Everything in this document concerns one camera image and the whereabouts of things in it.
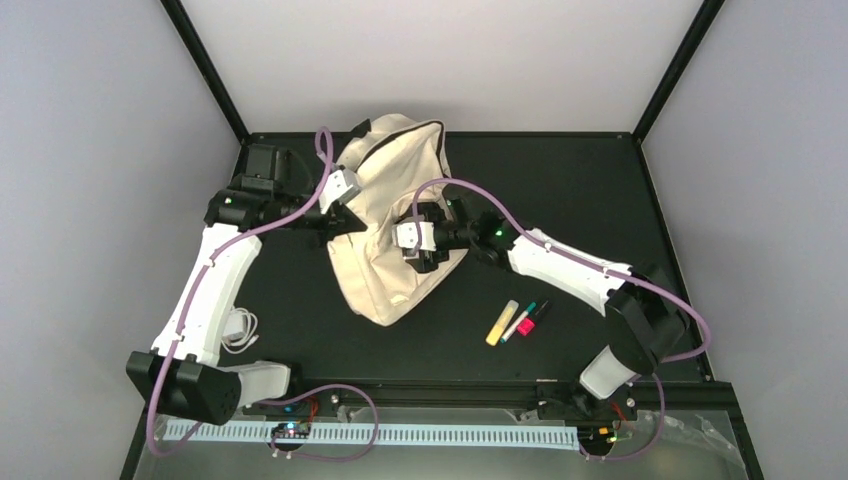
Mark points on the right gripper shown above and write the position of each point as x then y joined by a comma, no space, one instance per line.
425,263

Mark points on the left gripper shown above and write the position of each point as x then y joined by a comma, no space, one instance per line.
333,222

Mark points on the beige canvas backpack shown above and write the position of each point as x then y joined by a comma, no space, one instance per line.
392,156

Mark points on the white charger with cable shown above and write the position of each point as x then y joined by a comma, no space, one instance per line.
240,331

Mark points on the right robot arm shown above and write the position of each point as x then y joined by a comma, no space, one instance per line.
642,325

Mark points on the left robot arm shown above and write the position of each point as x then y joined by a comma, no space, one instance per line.
180,374

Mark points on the yellow highlighter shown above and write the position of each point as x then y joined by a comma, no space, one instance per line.
504,318

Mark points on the teal white marker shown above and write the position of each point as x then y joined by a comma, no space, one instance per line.
517,321

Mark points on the pink black highlighter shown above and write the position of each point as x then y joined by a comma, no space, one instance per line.
530,322

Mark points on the small circuit board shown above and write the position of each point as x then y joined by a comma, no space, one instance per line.
292,430

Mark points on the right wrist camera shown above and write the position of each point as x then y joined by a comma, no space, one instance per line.
414,236

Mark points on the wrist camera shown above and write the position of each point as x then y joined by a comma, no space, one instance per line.
341,186
414,236

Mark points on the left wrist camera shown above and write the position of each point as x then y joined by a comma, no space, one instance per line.
341,186

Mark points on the black frame rail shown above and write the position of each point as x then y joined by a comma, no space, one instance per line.
679,430

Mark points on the light blue slotted cable duct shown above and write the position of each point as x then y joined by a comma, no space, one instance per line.
396,434

